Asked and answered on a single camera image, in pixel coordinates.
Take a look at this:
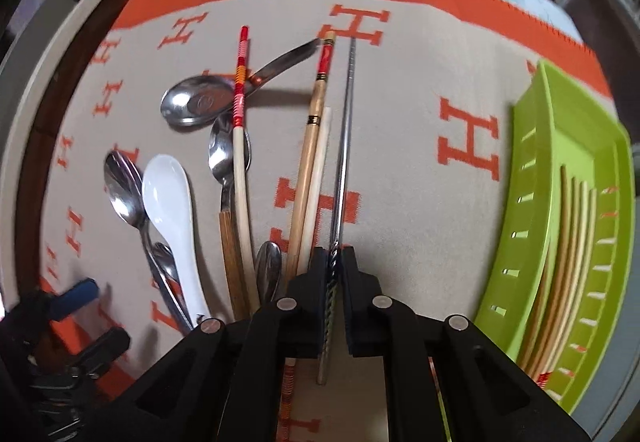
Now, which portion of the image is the steel metal chopstick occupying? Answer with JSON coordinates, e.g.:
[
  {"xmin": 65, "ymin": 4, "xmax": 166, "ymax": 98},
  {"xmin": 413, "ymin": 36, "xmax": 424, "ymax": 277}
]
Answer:
[{"xmin": 317, "ymin": 37, "xmax": 357, "ymax": 386}]

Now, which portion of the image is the steel teaspoon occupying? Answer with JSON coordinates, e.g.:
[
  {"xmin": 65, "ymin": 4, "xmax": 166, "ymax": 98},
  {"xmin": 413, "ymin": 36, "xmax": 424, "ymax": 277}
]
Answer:
[{"xmin": 103, "ymin": 150, "xmax": 186, "ymax": 335}]

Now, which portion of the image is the red-topped wooden chopstick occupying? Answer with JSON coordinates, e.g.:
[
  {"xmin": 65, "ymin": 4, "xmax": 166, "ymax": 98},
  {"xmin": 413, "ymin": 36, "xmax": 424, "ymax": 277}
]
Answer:
[{"xmin": 276, "ymin": 31, "xmax": 336, "ymax": 441}]

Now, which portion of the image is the white ceramic soup spoon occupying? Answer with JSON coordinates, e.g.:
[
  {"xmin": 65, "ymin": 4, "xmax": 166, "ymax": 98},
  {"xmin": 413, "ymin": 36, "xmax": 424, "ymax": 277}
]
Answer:
[{"xmin": 142, "ymin": 154, "xmax": 210, "ymax": 326}]

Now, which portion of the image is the wood-handled steel spoon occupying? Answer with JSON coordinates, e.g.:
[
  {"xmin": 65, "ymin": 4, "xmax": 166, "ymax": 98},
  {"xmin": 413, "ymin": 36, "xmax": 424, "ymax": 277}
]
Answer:
[{"xmin": 208, "ymin": 112, "xmax": 250, "ymax": 321}]

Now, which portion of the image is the red-patterned bamboo chopstick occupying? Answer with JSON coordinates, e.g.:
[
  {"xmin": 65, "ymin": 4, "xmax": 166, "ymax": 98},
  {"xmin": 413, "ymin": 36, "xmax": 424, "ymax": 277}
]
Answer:
[{"xmin": 232, "ymin": 25, "xmax": 260, "ymax": 313}]

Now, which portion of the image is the large steel soup spoon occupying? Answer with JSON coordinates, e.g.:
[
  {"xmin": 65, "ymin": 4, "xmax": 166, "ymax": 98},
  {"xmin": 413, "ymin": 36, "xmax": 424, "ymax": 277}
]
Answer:
[{"xmin": 160, "ymin": 38, "xmax": 321, "ymax": 128}]

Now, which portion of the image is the small steel spoon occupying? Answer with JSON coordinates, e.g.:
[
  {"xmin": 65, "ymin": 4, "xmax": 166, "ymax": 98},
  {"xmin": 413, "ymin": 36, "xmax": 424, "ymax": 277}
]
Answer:
[{"xmin": 256, "ymin": 241, "xmax": 282, "ymax": 306}]

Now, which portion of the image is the plain light wooden chopstick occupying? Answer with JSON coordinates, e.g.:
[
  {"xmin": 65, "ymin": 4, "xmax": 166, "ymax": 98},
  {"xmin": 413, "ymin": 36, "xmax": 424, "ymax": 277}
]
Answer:
[{"xmin": 297, "ymin": 106, "xmax": 332, "ymax": 274}]

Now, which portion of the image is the steel fork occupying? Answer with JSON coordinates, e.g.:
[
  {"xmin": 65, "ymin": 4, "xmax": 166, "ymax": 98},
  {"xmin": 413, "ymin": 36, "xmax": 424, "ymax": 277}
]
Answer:
[{"xmin": 151, "ymin": 243, "xmax": 193, "ymax": 334}]

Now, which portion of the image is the green plastic utensil tray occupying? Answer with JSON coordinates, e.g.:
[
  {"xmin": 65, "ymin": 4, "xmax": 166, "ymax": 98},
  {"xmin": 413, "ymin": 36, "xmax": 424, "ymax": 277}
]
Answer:
[{"xmin": 475, "ymin": 61, "xmax": 634, "ymax": 410}]

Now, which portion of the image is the orange beige H-pattern cloth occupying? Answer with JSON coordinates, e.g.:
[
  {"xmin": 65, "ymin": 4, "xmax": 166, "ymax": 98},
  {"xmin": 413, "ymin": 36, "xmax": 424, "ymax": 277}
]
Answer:
[{"xmin": 39, "ymin": 0, "xmax": 616, "ymax": 442}]

